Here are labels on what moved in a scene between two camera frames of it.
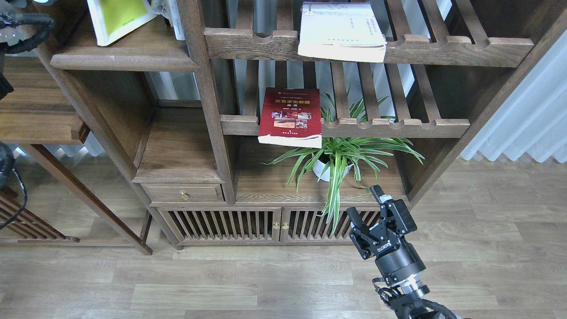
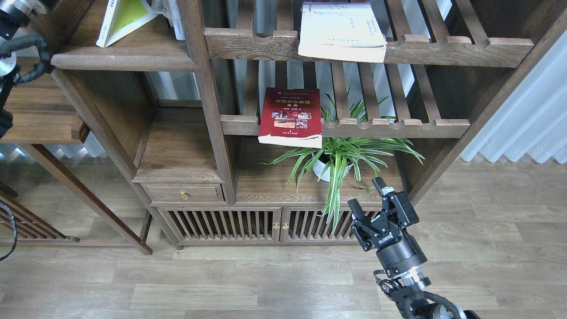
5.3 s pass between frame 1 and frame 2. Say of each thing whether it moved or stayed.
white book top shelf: stayed
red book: stayed
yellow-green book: moved
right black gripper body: stayed
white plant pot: stayed
